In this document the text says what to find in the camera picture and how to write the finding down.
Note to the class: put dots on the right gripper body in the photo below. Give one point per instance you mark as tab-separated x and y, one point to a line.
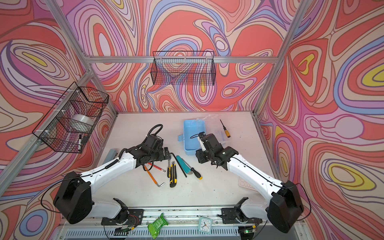
204	156

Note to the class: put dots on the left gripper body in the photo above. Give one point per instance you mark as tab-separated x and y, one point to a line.
159	155

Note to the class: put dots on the small yellow handle screwdriver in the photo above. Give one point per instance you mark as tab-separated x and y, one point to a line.
225	130

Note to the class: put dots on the screwdriver black orange handle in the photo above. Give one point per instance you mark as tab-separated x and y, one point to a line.
194	172

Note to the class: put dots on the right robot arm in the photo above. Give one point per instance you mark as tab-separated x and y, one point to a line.
283	204

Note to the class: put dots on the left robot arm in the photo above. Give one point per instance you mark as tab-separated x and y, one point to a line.
75	200

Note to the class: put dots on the red hex key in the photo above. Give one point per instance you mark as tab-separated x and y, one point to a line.
158	168

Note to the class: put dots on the black hex key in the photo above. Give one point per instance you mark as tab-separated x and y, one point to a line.
179	164

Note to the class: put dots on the teal utility knife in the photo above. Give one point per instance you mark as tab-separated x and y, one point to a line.
184	166

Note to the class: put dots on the orange hex key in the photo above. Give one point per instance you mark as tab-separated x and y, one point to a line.
153	179

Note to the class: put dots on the large yellow black utility knife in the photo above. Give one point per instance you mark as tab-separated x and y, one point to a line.
173	175

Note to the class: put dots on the grey blue stapler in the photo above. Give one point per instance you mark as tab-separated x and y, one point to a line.
110	156

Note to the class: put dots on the pink calculator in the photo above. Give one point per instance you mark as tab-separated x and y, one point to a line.
243	184

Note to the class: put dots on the black marker in basket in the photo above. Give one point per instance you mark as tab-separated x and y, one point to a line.
80	143

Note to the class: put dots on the small teal alarm clock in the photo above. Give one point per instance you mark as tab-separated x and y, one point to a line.
205	225

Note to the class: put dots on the grey tape roll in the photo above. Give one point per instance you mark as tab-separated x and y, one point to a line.
83	119

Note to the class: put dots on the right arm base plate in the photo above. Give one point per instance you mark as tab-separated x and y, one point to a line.
236	216

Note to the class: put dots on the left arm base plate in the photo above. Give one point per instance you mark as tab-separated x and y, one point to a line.
129	217

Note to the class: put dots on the black wire basket back wall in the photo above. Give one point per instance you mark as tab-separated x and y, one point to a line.
192	68

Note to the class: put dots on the black wire basket wall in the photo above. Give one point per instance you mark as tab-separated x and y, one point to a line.
61	134
192	68

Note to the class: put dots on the black wire basket left wall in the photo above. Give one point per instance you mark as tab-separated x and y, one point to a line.
61	134

